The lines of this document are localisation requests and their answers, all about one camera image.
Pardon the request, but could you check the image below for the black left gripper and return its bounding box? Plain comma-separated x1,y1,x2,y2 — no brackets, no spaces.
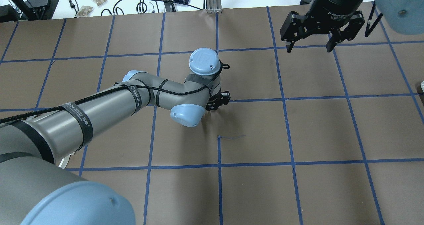
205,91,231,111

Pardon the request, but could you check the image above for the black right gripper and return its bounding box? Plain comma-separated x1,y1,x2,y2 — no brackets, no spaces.
280,11,365,53

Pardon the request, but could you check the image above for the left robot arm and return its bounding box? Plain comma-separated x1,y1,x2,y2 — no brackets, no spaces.
0,47,230,225

